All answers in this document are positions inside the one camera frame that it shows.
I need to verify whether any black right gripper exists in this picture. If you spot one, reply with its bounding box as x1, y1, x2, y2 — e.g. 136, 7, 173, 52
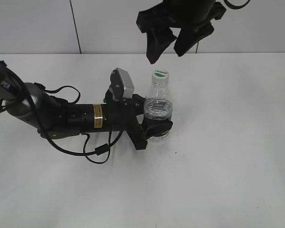
136, 0, 226, 64

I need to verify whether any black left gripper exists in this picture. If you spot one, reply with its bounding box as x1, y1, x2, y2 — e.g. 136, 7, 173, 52
66, 92, 173, 150

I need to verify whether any clear Cestbon water bottle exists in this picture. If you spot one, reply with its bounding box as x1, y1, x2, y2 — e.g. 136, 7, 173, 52
143, 80, 173, 145

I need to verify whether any white green bottle cap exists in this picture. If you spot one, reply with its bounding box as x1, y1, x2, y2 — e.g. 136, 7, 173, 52
152, 69, 169, 84

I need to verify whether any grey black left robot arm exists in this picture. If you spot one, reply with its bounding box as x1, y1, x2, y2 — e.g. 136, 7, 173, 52
0, 61, 172, 150

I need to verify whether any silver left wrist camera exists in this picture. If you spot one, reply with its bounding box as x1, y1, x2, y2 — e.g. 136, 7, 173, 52
110, 67, 134, 100

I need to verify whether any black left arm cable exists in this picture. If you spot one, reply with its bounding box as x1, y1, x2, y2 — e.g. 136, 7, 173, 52
0, 60, 122, 164

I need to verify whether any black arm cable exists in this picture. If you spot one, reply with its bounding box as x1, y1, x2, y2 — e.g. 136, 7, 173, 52
0, 60, 122, 164
223, 0, 251, 10

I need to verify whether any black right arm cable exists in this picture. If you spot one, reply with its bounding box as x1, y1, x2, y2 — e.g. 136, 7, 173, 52
223, 0, 251, 10

